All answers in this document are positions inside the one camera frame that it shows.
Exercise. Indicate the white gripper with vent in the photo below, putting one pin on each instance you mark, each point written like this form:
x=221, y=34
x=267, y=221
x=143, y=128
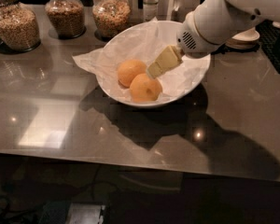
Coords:
x=194, y=38

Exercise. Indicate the orange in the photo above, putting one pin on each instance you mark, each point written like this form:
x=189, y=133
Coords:
x=145, y=89
x=128, y=70

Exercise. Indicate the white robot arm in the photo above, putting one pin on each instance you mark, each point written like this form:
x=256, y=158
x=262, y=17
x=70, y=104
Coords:
x=209, y=26

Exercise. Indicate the white ceramic bowl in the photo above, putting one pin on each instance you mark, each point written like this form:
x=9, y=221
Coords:
x=193, y=75

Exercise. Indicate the white paper liner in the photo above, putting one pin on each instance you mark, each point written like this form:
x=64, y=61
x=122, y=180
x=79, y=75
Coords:
x=127, y=47

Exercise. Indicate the small clear glass bottle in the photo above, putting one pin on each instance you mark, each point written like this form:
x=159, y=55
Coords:
x=150, y=9

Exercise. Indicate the right cereal glass jar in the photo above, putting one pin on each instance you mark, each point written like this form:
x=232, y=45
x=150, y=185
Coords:
x=111, y=17

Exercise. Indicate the right stack paper bowls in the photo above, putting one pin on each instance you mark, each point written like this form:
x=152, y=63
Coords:
x=245, y=40

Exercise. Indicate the middle grain glass jar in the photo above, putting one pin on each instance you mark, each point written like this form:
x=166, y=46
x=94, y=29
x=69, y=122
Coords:
x=67, y=17

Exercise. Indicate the large left grain jar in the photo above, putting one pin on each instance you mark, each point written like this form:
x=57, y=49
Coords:
x=18, y=26

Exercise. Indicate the grey box under table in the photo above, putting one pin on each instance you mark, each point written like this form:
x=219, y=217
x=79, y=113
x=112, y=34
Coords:
x=85, y=213

